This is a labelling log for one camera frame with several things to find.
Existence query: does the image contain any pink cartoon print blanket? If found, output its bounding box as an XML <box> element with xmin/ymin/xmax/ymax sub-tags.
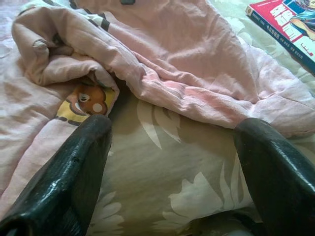
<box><xmin>0</xmin><ymin>0</ymin><xmax>315</xmax><ymax>209</ymax></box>

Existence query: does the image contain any beige floral bed sheet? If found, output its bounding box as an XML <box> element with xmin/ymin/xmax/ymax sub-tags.
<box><xmin>85</xmin><ymin>0</ymin><xmax>315</xmax><ymax>236</ymax></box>

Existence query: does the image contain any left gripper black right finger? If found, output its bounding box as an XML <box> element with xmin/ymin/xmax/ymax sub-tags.
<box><xmin>233</xmin><ymin>117</ymin><xmax>315</xmax><ymax>236</ymax></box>

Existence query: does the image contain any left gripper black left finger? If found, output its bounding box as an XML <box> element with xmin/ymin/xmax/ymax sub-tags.
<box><xmin>0</xmin><ymin>114</ymin><xmax>113</xmax><ymax>236</ymax></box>

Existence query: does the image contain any colourful manga comic book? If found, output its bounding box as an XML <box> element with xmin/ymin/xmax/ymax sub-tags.
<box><xmin>245</xmin><ymin>0</ymin><xmax>315</xmax><ymax>74</ymax></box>

